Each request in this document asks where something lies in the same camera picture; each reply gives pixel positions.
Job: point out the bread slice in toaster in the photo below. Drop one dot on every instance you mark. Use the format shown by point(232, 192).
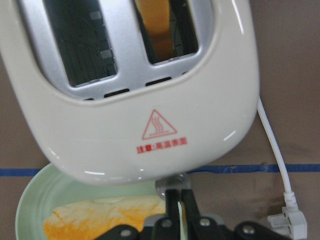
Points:
point(156, 19)

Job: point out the white two-slot toaster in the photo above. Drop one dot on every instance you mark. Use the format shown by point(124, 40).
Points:
point(101, 107)

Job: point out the triangular bread on plate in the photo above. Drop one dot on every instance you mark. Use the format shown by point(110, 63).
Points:
point(89, 219)

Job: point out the light green plate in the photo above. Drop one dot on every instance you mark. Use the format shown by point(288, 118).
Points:
point(51, 188)

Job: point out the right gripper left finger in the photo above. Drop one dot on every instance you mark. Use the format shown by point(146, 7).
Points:
point(169, 226)

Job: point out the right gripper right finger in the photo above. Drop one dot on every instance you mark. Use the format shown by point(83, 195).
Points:
point(203, 227)

